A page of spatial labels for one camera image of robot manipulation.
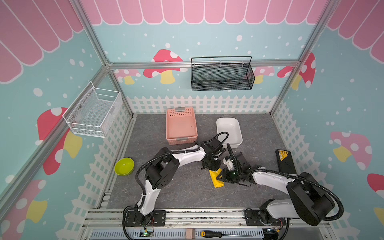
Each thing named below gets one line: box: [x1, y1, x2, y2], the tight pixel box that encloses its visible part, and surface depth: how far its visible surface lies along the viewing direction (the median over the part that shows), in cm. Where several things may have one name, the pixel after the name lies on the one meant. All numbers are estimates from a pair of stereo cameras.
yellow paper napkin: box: [208, 167, 225, 188], surface depth 87 cm
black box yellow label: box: [275, 149, 297, 174], surface depth 94 cm
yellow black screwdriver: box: [200, 230, 253, 239], surface depth 70 cm
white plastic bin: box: [216, 117, 243, 149], surface depth 110 cm
